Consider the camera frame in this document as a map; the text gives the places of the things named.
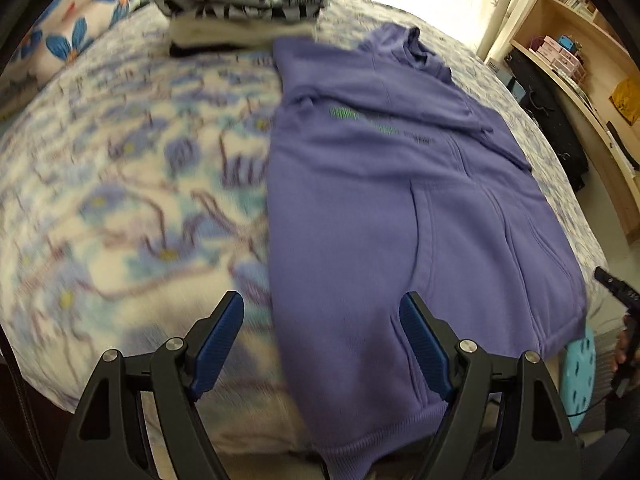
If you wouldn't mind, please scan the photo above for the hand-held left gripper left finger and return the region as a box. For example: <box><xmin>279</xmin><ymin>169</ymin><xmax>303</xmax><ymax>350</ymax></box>
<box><xmin>59</xmin><ymin>290</ymin><xmax>246</xmax><ymax>480</ymax></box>

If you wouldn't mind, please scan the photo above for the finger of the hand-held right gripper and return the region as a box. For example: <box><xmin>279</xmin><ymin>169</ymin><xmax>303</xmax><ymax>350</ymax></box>
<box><xmin>594</xmin><ymin>266</ymin><xmax>640</xmax><ymax>311</ymax></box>

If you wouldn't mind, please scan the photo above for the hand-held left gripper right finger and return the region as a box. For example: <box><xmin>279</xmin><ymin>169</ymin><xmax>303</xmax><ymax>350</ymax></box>
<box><xmin>398</xmin><ymin>291</ymin><xmax>583</xmax><ymax>480</ymax></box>

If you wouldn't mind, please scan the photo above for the teal patterned stool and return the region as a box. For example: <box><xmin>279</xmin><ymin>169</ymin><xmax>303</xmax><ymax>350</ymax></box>
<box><xmin>564</xmin><ymin>325</ymin><xmax>597</xmax><ymax>431</ymax></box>

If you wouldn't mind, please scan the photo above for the purple zip hoodie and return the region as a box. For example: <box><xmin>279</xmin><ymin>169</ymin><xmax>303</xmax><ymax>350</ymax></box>
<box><xmin>267</xmin><ymin>24</ymin><xmax>588</xmax><ymax>466</ymax></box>

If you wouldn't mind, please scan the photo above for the white blue floral quilt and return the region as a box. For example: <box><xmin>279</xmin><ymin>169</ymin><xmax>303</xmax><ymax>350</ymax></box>
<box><xmin>0</xmin><ymin>0</ymin><xmax>151</xmax><ymax>121</ymax></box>

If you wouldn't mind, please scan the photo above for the person's right hand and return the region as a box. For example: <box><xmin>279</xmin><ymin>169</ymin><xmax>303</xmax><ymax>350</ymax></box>
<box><xmin>614</xmin><ymin>329</ymin><xmax>632</xmax><ymax>365</ymax></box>

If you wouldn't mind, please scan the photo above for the wooden shelf unit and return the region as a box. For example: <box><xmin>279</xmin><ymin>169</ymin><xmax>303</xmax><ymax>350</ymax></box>
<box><xmin>477</xmin><ymin>0</ymin><xmax>640</xmax><ymax>261</ymax></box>

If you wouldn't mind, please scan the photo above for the cat print fleece blanket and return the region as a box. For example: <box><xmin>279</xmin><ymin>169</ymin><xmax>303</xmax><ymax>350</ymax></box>
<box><xmin>0</xmin><ymin>0</ymin><xmax>608</xmax><ymax>461</ymax></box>

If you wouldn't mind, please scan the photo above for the yellow packet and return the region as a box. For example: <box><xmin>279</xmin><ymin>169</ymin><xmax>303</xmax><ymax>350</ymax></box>
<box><xmin>609</xmin><ymin>77</ymin><xmax>640</xmax><ymax>126</ymax></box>

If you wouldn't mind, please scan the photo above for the black long bag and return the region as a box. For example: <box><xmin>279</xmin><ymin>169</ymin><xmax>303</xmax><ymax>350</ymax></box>
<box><xmin>502</xmin><ymin>49</ymin><xmax>588</xmax><ymax>192</ymax></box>

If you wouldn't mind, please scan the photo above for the pink drawer organizer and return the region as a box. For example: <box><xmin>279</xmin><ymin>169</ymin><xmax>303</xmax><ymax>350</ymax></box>
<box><xmin>530</xmin><ymin>35</ymin><xmax>587</xmax><ymax>83</ymax></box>

